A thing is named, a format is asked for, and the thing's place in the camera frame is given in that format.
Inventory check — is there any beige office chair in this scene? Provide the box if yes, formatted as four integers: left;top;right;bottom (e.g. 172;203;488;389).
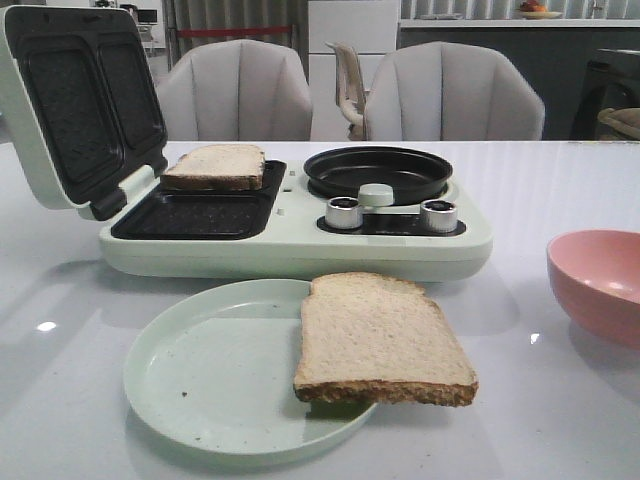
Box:
325;42;367;141

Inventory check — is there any mint green round plate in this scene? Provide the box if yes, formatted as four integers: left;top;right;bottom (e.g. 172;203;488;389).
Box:
123;279;375;465

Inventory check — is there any white cabinet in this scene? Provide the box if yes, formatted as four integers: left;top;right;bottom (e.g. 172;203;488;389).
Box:
308;1;400;141

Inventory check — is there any grey upholstered chair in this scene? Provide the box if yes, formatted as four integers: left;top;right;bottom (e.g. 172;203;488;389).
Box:
364;42;545;141
156;39;313;141

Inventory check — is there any left grey upholstered chair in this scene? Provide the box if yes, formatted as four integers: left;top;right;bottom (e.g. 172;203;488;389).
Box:
156;39;313;141

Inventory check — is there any dark counter with white top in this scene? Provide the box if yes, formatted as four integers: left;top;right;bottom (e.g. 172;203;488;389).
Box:
399;19;639;140

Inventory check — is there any fruit bowl on counter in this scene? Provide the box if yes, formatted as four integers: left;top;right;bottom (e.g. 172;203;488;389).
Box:
516;0;562;20

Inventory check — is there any mint green breakfast maker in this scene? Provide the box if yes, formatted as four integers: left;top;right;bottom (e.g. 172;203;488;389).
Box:
1;5;492;282

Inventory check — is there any black round frying pan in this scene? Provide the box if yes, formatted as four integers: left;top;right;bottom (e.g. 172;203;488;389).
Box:
303;146;453;206

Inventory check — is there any right grey upholstered chair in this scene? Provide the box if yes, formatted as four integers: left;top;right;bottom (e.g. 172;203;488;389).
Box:
364;42;545;141

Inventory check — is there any pink bowl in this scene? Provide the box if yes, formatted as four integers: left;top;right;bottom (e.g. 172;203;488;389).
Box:
547;229;639;350

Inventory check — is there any bread slice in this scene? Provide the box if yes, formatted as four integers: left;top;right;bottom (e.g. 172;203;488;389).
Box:
294;272;479;407
160;144;265;191

